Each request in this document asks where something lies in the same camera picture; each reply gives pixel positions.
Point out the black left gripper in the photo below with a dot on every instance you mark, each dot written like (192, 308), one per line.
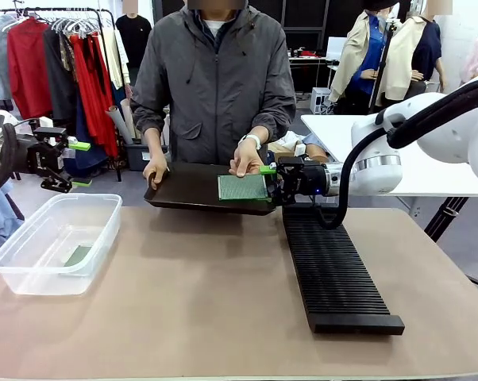
(44, 152)

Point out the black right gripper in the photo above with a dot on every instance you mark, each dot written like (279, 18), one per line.
(304, 178)

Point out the large green PCB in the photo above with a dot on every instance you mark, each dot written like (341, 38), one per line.
(243, 188)

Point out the black tray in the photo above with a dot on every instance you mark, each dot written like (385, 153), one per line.
(191, 190)

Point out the small green PCB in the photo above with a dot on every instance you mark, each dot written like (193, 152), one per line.
(78, 256)

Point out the person's right forearm grey sleeve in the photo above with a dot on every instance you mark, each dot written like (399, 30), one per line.
(149, 127)

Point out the person's left forearm grey sleeve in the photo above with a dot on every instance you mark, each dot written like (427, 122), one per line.
(272, 125)

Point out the person's left hand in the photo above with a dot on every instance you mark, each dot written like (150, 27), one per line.
(245, 158)

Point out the person's right hand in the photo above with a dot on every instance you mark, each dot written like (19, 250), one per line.
(156, 170)

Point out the navy hanging garment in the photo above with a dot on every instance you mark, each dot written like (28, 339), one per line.
(89, 143)

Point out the white wrist watch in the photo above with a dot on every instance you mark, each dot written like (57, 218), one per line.
(251, 139)

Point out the grey paper roll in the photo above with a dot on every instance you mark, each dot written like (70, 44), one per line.
(120, 125)

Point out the grey storage bin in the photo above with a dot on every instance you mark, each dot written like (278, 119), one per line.
(137, 156)

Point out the beige paper roll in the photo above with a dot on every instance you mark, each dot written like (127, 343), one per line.
(127, 115)

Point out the clear plastic box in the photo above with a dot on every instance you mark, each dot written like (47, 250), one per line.
(56, 242)

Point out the red dress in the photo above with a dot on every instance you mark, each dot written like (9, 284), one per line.
(92, 87)

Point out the light blue cloth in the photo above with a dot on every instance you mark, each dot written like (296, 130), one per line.
(1, 214)

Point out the black hanging garment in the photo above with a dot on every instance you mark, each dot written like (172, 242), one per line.
(60, 79)

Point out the white plastic crate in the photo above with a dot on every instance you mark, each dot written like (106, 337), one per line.
(322, 101)

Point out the red jacket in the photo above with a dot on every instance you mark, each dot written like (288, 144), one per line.
(28, 71)

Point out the cream hanging garment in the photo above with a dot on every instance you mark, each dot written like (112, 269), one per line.
(114, 59)

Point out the black slotted PCB rack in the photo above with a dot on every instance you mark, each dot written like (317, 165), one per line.
(334, 278)

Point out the person in grey jacket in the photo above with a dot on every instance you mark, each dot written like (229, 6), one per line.
(211, 79)

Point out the black metal clothes rack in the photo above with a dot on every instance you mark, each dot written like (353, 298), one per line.
(104, 47)

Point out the person in black t-shirt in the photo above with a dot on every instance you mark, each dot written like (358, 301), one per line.
(133, 35)

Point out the white table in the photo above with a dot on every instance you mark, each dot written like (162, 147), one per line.
(429, 178)

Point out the mannequin beige coat blue shirt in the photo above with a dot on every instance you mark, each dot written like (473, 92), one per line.
(362, 51)

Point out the black tripod legs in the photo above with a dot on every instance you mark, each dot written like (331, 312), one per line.
(445, 216)

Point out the mannequin cream jacket navy top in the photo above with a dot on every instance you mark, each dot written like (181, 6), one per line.
(417, 55)

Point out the pink garment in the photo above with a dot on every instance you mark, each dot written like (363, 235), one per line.
(477, 59)

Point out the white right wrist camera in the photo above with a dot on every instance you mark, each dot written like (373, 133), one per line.
(300, 150)

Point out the black camera tripod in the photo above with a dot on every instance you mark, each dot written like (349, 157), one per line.
(384, 63)

